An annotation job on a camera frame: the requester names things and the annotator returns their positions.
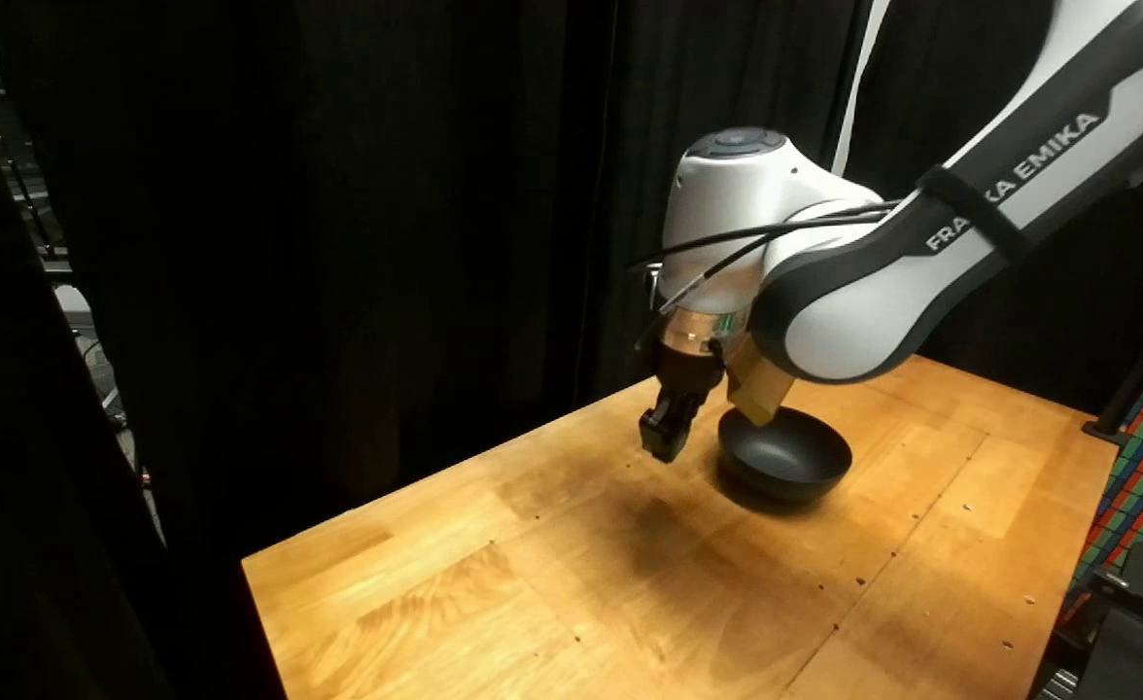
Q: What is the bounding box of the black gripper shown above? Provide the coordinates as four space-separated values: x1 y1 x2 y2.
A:
635 330 733 465

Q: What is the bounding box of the black bowl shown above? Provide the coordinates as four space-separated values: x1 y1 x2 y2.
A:
715 405 859 514

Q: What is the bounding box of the black curtain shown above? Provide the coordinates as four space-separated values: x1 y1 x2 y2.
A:
0 0 1143 547

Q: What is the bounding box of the black equipment with orange part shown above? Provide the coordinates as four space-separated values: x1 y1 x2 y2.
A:
1030 541 1143 700

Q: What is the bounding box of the tan wrist camera box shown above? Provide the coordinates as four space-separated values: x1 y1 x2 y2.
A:
718 334 798 430

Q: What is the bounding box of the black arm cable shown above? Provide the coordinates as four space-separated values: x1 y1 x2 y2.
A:
629 197 893 322

